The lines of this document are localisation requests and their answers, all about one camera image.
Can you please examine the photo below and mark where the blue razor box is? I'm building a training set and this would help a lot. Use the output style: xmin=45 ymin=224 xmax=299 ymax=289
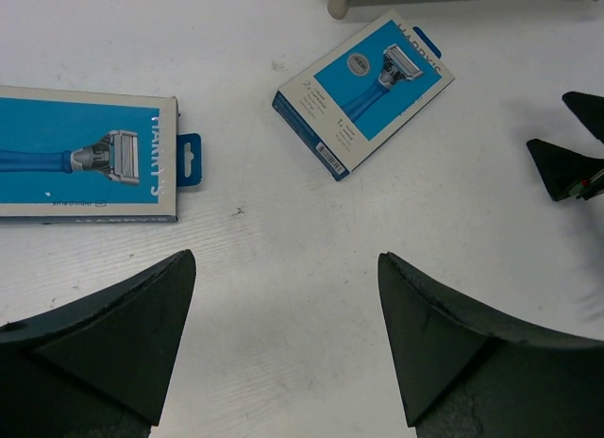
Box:
xmin=1 ymin=86 xmax=203 ymax=224
xmin=272 ymin=10 xmax=454 ymax=181

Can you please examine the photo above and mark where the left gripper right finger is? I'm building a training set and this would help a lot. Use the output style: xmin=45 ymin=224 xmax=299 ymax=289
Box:
xmin=377 ymin=253 xmax=603 ymax=437

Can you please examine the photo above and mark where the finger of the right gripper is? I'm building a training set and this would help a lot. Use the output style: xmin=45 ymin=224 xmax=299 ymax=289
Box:
xmin=562 ymin=92 xmax=604 ymax=141

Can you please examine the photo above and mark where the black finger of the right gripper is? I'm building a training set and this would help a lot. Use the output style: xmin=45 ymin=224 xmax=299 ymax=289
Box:
xmin=527 ymin=139 xmax=603 ymax=202

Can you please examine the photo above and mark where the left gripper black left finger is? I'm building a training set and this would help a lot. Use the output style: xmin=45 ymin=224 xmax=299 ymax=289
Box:
xmin=1 ymin=249 xmax=196 ymax=437

